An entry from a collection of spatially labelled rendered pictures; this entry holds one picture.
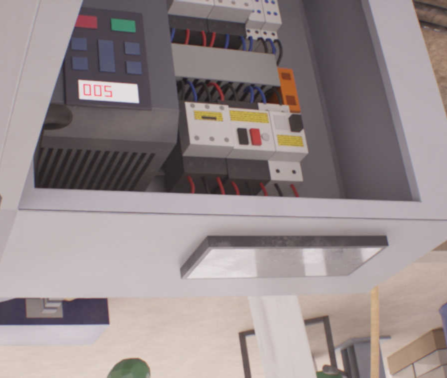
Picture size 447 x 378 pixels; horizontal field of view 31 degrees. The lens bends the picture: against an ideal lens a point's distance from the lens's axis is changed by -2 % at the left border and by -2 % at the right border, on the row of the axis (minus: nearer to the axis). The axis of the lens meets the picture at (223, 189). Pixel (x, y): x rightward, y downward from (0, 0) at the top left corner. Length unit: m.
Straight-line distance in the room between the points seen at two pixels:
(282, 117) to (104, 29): 0.22
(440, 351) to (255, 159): 4.95
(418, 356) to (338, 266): 5.18
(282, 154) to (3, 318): 2.82
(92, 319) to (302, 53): 2.73
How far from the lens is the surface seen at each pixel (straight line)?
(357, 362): 5.50
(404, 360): 6.12
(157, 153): 0.69
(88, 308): 3.62
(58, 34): 0.39
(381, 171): 0.87
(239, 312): 4.35
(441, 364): 5.67
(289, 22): 1.01
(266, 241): 0.67
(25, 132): 0.47
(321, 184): 0.90
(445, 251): 3.79
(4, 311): 3.55
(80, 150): 0.68
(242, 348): 4.75
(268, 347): 1.28
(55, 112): 0.57
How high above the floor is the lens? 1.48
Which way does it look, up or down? 24 degrees down
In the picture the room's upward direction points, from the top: 172 degrees clockwise
